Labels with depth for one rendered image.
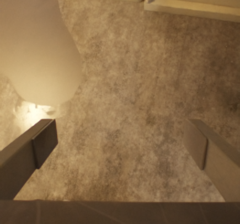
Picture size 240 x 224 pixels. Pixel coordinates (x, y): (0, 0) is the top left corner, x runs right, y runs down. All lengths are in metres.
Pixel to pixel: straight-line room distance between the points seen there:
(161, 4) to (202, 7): 0.20
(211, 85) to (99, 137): 0.62
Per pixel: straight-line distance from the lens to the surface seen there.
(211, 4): 1.07
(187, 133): 0.16
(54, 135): 0.17
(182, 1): 1.05
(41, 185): 1.06
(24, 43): 1.21
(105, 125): 0.89
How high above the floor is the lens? 0.87
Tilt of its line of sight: 79 degrees down
